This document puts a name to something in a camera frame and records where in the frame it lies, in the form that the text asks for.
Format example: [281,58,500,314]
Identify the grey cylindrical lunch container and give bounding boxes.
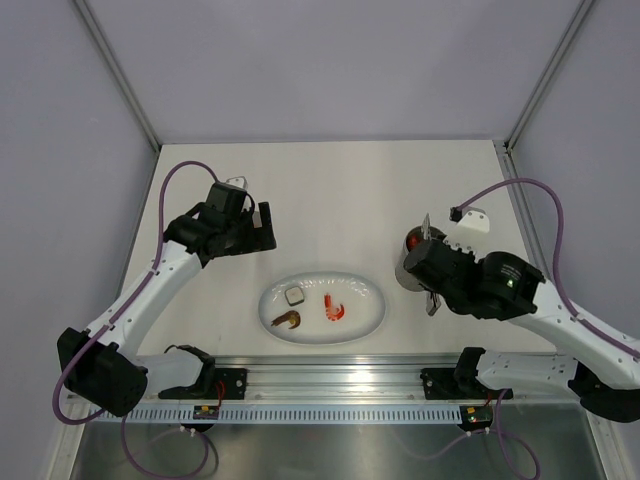
[395,226,424,292]

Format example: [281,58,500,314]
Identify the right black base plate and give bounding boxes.
[420,367,501,400]

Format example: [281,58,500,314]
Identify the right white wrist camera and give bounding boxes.
[449,207,490,234]

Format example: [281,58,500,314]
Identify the red white crab stick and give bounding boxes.
[324,293,345,322]

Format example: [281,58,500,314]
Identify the black and white sushi piece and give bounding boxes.
[284,286,305,306]

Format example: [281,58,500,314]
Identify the brown shrimp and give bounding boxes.
[271,310,301,330]

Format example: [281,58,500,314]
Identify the slotted cable duct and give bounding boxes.
[127,403,489,425]

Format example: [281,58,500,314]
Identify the white oval plate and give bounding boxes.
[257,271,387,346]

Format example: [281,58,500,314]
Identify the aluminium mounting rail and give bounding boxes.
[124,353,609,405]

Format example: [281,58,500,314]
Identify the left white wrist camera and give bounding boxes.
[225,176,248,191]

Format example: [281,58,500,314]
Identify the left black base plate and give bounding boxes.
[158,367,249,401]

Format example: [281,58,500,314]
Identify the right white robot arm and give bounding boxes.
[402,240,639,423]

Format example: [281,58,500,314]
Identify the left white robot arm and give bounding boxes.
[57,176,276,417]

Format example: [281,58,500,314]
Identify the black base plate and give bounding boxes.
[420,367,501,400]
[158,367,249,401]

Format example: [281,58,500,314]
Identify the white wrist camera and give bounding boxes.
[449,207,490,234]
[225,176,248,191]

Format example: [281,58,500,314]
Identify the metal tongs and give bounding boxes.
[421,214,442,317]

